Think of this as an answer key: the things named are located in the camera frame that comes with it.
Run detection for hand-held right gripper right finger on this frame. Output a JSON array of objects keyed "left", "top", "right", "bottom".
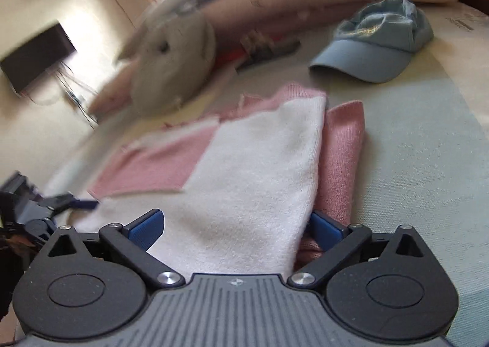
[{"left": 287, "top": 211, "right": 425, "bottom": 288}]

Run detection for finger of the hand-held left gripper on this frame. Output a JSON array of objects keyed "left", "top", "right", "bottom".
[{"left": 71, "top": 198, "right": 100, "bottom": 211}]

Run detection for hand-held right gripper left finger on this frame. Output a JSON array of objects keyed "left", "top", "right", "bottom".
[{"left": 48, "top": 209, "right": 186, "bottom": 288}]

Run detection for pink and white knit sweater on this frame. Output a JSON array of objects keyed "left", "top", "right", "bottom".
[{"left": 76, "top": 83, "right": 366, "bottom": 276}]

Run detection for pastel patchwork bed sheet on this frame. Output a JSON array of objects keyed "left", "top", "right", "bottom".
[{"left": 46, "top": 0, "right": 489, "bottom": 347}]

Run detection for grey cat face cushion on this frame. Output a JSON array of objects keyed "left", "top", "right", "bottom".
[{"left": 118, "top": 7, "right": 217, "bottom": 119}]

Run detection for black smartphone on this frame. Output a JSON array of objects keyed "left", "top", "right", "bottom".
[{"left": 237, "top": 39, "right": 301, "bottom": 69}]

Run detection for light blue cap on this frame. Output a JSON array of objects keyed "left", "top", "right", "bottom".
[{"left": 309, "top": 0, "right": 435, "bottom": 84}]

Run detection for flower hair clip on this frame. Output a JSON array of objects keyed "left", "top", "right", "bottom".
[{"left": 241, "top": 31, "right": 273, "bottom": 59}]

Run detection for black television cables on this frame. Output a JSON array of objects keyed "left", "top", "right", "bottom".
[{"left": 31, "top": 64, "right": 101, "bottom": 127}]

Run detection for black wall television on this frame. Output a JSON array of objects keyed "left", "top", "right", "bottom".
[{"left": 0, "top": 23, "right": 77, "bottom": 94}]

